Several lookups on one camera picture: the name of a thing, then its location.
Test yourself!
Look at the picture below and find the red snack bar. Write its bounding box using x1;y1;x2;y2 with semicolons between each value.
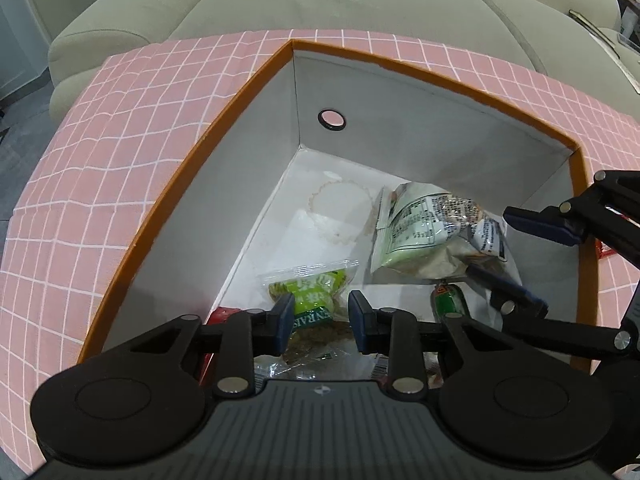
200;307;240;388

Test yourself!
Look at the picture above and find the green sausage stick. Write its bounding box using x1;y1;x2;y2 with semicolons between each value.
431;282;470;322

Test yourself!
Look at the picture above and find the green raisin packet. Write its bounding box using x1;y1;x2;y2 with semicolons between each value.
258;259;359;330

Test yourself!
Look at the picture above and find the silver green snack bag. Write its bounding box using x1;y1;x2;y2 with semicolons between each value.
370;182;511;281

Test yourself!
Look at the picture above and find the clear nut snack packet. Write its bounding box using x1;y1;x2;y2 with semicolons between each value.
254;322;378;380

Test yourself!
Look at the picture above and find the red snack packet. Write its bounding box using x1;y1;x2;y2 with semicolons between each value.
596;240;616;259

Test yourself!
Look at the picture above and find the orange cardboard box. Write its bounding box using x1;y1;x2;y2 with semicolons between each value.
80;40;588;359

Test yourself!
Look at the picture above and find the beige sofa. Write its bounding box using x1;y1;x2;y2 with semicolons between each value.
49;0;639;122

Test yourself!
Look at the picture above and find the pink checkered tablecloth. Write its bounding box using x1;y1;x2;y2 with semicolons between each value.
1;29;639;472

